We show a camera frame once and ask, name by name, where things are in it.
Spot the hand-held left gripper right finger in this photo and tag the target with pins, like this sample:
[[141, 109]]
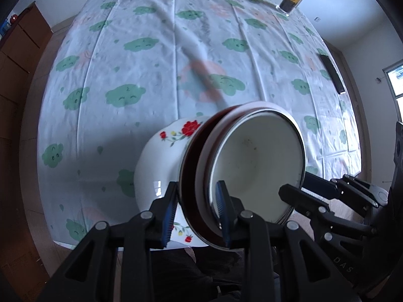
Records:
[[222, 209]]

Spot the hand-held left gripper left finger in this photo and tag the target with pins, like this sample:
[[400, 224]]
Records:
[[168, 217]]

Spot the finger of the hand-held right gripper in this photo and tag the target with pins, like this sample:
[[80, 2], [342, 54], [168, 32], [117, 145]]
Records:
[[318, 185], [302, 199]]

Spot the stainless steel bowl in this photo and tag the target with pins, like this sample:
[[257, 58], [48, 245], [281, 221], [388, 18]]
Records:
[[189, 195]]

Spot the red bowl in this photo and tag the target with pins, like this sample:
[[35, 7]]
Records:
[[206, 160]]

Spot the white enamel bowl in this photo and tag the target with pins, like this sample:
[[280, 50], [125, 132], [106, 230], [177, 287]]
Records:
[[258, 163]]

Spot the red flower white plate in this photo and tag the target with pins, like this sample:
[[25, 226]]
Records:
[[160, 160]]

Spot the black remote control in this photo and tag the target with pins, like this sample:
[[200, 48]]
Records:
[[332, 74]]

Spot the window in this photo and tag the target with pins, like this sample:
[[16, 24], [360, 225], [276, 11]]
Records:
[[395, 81]]

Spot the green cloud print tablecloth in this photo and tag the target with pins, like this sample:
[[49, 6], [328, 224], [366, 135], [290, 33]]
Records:
[[141, 69]]

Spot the brown wooden cabinet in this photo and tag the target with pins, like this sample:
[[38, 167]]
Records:
[[19, 63]]

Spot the blue plastic jug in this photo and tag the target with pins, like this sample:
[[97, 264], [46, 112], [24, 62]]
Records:
[[4, 26]]

